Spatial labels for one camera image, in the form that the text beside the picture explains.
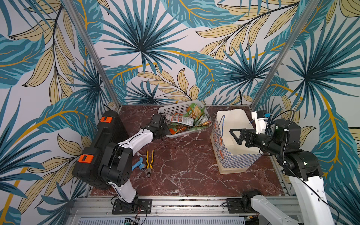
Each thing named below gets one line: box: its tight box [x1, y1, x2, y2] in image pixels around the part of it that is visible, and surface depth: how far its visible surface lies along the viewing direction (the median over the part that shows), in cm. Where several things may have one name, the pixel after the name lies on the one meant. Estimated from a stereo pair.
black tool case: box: [72, 110, 129, 190], surface depth 69 cm
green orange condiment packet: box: [168, 122, 192, 135], surface depth 95 cm
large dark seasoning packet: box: [165, 112, 195, 127], surface depth 96 cm
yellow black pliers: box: [145, 150, 155, 178], surface depth 89 cm
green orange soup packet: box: [186, 102, 206, 119], surface depth 108 cm
